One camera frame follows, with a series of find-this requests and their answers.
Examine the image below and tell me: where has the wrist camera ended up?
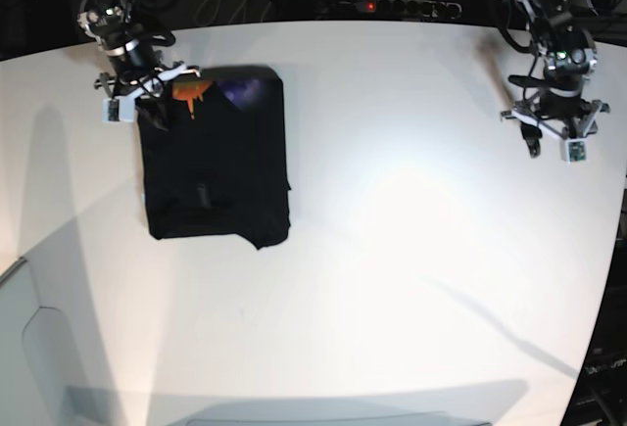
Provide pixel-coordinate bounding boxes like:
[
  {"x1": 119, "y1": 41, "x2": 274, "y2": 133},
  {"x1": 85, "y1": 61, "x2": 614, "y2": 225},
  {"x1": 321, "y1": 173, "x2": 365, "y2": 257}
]
[
  {"x1": 102, "y1": 97, "x2": 136, "y2": 123},
  {"x1": 560, "y1": 138, "x2": 587, "y2": 164}
]

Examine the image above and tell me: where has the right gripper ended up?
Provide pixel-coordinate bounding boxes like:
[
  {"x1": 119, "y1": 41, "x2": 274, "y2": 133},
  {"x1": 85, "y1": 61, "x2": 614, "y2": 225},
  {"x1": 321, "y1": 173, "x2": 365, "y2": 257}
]
[{"x1": 93, "y1": 56, "x2": 201, "y2": 101}]

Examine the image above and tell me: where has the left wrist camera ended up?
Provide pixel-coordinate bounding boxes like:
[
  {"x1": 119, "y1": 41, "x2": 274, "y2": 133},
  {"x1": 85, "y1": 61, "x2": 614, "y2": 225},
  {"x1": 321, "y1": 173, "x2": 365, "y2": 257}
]
[{"x1": 560, "y1": 138, "x2": 587, "y2": 164}]

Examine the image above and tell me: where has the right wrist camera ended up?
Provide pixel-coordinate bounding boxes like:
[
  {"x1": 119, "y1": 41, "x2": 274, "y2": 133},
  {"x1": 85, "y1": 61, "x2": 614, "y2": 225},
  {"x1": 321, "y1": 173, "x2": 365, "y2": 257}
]
[{"x1": 102, "y1": 97, "x2": 136, "y2": 123}]

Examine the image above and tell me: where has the black T-shirt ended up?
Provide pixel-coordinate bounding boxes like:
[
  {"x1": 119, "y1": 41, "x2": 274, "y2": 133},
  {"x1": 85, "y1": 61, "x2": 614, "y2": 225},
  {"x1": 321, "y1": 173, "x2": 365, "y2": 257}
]
[{"x1": 137, "y1": 66, "x2": 290, "y2": 249}]

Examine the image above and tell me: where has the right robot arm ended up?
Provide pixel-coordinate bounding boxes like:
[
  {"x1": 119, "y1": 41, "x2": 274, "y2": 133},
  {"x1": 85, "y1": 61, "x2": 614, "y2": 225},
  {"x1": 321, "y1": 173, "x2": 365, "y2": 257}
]
[{"x1": 77, "y1": 0, "x2": 201, "y2": 108}]

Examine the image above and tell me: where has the black power strip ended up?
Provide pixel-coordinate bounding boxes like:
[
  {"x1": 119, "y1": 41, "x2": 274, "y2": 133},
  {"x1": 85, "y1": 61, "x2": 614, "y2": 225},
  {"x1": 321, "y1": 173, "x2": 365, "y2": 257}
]
[{"x1": 348, "y1": 0, "x2": 462, "y2": 21}]

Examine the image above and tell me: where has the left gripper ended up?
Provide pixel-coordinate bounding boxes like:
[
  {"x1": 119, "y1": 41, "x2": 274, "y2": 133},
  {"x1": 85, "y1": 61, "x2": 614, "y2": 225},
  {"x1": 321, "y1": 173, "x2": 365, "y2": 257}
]
[{"x1": 501, "y1": 90, "x2": 611, "y2": 159}]

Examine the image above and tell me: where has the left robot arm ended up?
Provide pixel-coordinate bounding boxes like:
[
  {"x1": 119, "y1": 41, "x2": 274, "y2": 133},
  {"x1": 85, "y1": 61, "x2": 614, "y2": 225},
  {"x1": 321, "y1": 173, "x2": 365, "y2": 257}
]
[{"x1": 487, "y1": 0, "x2": 610, "y2": 164}]

